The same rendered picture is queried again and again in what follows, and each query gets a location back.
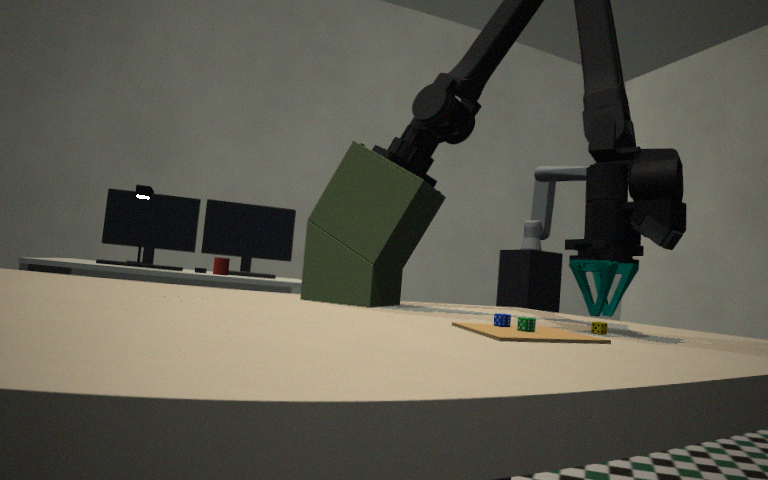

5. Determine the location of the green die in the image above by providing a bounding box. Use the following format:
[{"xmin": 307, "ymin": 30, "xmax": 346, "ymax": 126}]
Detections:
[{"xmin": 517, "ymin": 317, "xmax": 536, "ymax": 332}]

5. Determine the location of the yellow die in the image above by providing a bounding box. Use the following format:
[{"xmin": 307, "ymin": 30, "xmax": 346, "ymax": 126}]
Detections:
[{"xmin": 591, "ymin": 322, "xmax": 607, "ymax": 335}]

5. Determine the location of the blue die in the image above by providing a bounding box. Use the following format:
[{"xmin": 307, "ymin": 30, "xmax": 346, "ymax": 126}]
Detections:
[{"xmin": 494, "ymin": 313, "xmax": 511, "ymax": 327}]

